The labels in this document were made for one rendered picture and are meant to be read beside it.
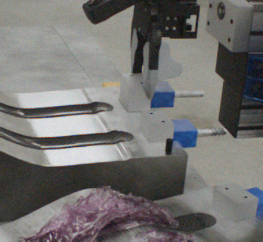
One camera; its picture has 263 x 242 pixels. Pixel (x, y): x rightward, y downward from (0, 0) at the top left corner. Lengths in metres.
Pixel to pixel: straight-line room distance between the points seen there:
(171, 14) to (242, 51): 0.37
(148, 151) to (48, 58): 0.64
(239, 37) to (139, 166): 0.50
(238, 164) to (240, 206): 2.19
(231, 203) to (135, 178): 0.15
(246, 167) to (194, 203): 2.14
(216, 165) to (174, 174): 2.05
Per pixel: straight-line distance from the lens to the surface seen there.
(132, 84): 1.30
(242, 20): 1.59
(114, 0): 1.25
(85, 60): 1.79
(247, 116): 1.67
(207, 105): 3.80
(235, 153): 3.37
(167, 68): 1.29
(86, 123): 1.27
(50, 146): 1.21
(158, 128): 1.21
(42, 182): 1.15
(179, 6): 1.27
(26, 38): 1.91
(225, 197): 1.12
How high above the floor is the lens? 1.39
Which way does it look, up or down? 24 degrees down
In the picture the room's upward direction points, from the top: 5 degrees clockwise
